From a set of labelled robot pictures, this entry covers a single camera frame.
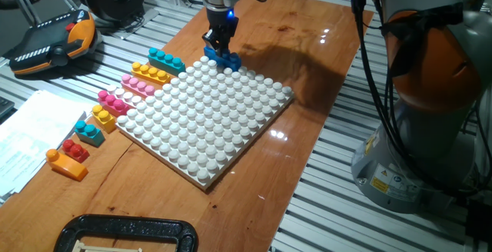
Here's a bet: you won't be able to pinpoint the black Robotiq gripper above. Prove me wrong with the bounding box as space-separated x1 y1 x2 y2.
201 8 239 54

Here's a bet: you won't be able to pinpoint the blue four-stud block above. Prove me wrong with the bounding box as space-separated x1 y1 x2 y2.
203 45 242 72

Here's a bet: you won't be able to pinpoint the teal four-stud block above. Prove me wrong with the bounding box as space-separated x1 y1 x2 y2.
148 47 187 77

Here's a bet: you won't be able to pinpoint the glossy wooden board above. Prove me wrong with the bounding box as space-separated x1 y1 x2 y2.
0 0 374 252

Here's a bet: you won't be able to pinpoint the yellow four-stud block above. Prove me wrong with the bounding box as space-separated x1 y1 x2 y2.
131 61 172 86

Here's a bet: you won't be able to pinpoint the white studded baseplate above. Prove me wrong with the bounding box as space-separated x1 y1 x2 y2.
115 54 295 192

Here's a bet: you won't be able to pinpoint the light pink four-stud block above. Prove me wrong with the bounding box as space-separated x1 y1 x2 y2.
121 73 157 98

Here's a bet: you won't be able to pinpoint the white four-stud block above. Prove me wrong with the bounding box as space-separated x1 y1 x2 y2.
106 85 143 107

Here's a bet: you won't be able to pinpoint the magenta three-stud block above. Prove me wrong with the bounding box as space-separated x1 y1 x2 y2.
97 89 131 118

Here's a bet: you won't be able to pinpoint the yellow two-stud block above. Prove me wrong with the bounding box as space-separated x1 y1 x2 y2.
91 104 118 134

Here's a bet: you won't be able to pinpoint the teal two-stud block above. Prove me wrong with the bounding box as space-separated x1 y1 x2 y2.
74 120 106 148

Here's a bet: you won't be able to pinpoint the black orange teach pendant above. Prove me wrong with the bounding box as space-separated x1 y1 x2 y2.
8 8 101 77

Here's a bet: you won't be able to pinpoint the red two-stud block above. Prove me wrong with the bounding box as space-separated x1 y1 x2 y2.
61 138 91 164

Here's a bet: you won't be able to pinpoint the orange sloped one-stud block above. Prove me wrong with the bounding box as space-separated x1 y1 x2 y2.
45 148 89 183

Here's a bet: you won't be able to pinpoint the silver tripod legs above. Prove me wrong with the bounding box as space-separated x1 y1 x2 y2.
3 0 81 26

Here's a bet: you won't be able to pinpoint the stack of white papers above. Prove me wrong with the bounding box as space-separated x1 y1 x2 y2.
0 89 93 203

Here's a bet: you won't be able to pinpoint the black metal C-clamp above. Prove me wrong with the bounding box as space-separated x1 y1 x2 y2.
52 214 200 252

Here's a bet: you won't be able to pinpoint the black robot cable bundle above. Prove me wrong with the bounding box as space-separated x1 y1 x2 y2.
350 0 492 207

